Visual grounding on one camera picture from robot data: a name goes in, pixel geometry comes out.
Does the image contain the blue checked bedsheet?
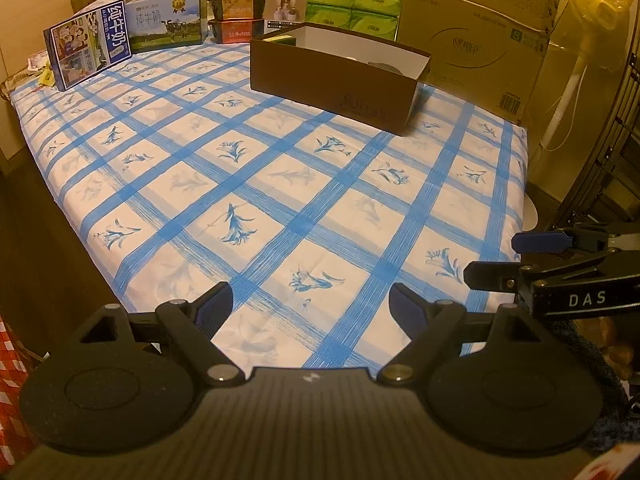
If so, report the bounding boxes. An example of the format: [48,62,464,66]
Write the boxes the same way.
[10,40,530,376]

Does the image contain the beige woven cloth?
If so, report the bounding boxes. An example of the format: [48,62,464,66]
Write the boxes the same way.
[0,74,28,102]

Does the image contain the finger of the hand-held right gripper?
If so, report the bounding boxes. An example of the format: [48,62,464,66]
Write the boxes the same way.
[511,226,623,256]
[462,250,621,293]

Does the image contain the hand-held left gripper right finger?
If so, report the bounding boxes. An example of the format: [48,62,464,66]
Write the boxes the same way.
[376,282,543,387]

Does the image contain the red tin box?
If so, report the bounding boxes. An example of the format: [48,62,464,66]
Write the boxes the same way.
[210,17,266,44]

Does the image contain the beige slippers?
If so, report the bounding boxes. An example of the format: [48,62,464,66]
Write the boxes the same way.
[585,315,633,381]

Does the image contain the white photo box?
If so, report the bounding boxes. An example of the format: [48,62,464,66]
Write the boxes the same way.
[265,0,308,31]

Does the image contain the blue milk carton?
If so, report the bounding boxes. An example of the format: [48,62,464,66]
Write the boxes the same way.
[42,0,132,92]

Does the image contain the red white printed paper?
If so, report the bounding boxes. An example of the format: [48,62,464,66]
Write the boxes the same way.
[582,445,640,480]

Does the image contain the green cow milk carton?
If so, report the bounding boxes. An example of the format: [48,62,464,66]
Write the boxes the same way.
[122,0,207,53]

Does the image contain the dark metal rack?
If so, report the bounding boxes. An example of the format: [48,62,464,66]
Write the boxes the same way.
[550,35,640,241]

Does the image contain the large cardboard carton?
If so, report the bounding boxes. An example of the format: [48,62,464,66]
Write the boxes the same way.
[395,0,571,126]

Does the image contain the small yellow packet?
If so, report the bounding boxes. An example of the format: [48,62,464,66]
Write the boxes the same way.
[27,52,57,87]

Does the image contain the dark fuzzy rug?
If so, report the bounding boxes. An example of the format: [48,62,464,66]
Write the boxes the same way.
[550,317,633,456]

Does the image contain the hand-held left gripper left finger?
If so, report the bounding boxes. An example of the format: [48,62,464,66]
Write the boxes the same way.
[75,281,246,388]

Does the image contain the green tissue pack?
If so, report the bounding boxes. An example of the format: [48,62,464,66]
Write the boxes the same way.
[305,0,403,41]

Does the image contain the red checked cloth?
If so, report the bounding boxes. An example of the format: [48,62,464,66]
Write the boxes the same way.
[0,317,38,466]

